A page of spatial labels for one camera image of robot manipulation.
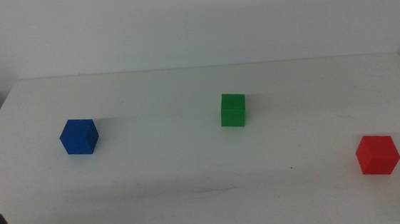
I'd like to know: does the blue cube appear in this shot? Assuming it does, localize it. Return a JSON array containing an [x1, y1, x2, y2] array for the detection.
[[58, 116, 101, 157]]

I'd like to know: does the green cube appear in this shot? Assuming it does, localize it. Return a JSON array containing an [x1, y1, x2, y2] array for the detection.
[[218, 91, 248, 130]]

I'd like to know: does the red cube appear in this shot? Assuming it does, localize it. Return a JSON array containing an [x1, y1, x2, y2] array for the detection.
[[354, 132, 400, 178]]

